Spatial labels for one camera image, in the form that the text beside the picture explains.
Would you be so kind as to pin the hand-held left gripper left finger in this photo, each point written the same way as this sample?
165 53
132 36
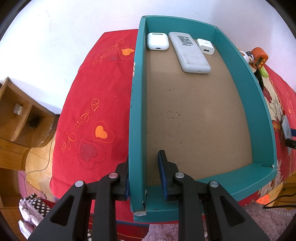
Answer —
126 192

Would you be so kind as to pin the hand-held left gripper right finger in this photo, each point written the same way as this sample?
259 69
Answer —
161 173

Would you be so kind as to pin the teal cardboard box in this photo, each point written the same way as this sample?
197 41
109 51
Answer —
196 115

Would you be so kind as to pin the white remote control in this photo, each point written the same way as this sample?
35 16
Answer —
189 53

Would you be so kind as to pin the white earbuds case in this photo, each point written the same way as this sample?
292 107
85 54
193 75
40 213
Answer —
157 41

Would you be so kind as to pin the blue id card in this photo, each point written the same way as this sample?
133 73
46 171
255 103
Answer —
286 126

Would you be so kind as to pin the white charger plug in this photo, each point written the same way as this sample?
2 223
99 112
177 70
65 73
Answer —
206 46

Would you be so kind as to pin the orange digital timer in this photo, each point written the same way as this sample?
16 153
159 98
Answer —
260 56

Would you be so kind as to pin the polka dot cloth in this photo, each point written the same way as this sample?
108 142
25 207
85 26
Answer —
34 208

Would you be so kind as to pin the red printed blanket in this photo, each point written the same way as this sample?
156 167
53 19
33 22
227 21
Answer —
92 92

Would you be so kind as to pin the pink fuzzy cloth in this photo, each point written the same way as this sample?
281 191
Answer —
266 222

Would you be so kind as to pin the wooden shelf unit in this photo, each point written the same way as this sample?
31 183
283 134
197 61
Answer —
20 125

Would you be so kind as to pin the small clear packet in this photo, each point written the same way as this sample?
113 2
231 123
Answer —
18 109

